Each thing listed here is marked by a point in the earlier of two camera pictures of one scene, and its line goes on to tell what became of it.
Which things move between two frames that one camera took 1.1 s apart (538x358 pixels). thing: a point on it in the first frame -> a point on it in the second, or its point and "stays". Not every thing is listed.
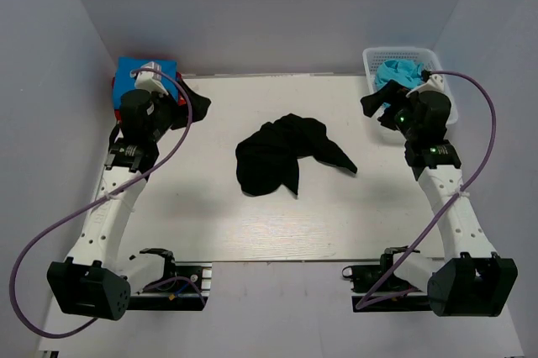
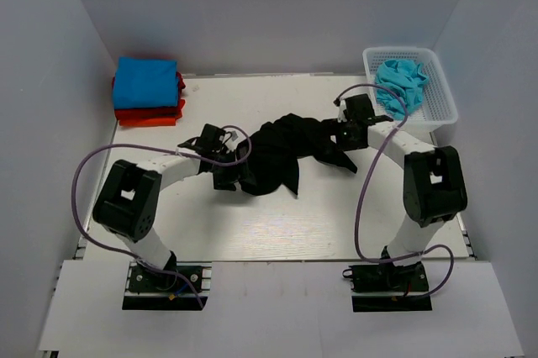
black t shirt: x=270 y=158 stays
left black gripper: x=181 y=111 -> x=226 y=181
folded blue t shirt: x=124 y=81 stays
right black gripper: x=390 y=93 -> x=345 y=146
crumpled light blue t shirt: x=406 y=73 stays
